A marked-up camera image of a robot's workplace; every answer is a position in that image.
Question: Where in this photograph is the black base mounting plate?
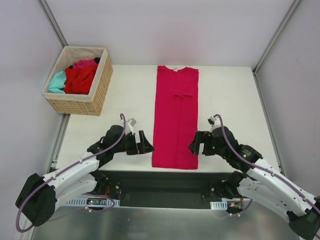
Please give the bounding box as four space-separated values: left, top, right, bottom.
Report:
47 167 276 210

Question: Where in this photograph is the magenta t shirt in basket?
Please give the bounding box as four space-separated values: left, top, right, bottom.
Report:
72 59 98 70

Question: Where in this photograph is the aluminium frame rail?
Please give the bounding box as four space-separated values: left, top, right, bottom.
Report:
38 0 68 48
251 0 305 76

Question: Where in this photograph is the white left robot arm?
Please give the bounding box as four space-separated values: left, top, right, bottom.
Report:
15 125 155 233

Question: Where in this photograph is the slotted cable duct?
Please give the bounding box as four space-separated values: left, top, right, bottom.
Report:
210 200 228 211
62 196 120 208

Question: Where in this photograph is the wicker basket with cloth liner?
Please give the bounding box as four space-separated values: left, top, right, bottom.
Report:
42 46 113 116

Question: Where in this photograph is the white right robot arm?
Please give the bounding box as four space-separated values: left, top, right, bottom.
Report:
188 126 320 240

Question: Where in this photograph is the aluminium frame rail right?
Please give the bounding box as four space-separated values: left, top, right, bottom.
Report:
251 0 305 76

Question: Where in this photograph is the magenta t shirt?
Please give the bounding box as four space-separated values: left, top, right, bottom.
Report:
151 65 199 170
72 59 98 70

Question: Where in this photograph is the turquoise t shirt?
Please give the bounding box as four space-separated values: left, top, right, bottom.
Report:
48 71 67 94

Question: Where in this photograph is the red t shirt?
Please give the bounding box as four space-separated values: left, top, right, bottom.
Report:
63 64 98 95

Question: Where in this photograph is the right slotted cable duct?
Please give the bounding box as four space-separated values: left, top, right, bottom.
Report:
210 200 228 211

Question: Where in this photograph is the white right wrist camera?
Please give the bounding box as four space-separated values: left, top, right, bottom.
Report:
207 115 221 132

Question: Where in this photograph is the aluminium frame rail left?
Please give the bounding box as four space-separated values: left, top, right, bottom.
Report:
38 0 68 48

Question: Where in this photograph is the left slotted cable duct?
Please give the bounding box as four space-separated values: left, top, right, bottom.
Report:
62 196 120 208

